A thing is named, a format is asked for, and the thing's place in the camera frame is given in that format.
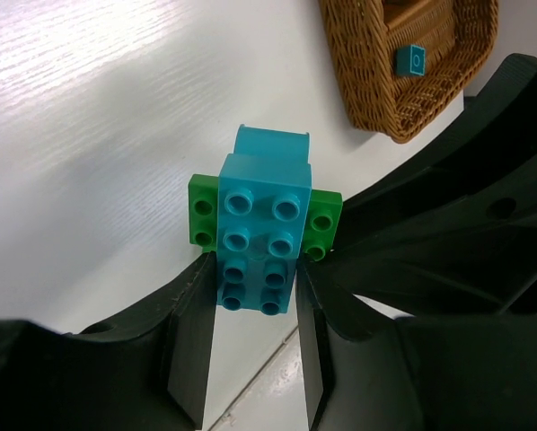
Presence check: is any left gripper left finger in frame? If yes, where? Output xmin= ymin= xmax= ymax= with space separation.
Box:
xmin=0 ymin=253 xmax=216 ymax=430

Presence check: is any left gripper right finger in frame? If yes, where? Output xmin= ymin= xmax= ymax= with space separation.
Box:
xmin=296 ymin=262 xmax=537 ymax=430

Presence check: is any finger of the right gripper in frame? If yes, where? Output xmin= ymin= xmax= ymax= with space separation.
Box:
xmin=313 ymin=54 xmax=537 ymax=314

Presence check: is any small cyan lego brick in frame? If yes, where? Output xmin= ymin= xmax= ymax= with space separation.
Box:
xmin=395 ymin=45 xmax=427 ymax=76

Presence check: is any blue and green lego stack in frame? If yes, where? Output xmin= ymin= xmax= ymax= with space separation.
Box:
xmin=188 ymin=125 xmax=343 ymax=316

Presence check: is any wicker divided basket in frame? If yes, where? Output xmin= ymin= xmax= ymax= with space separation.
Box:
xmin=319 ymin=0 xmax=499 ymax=144

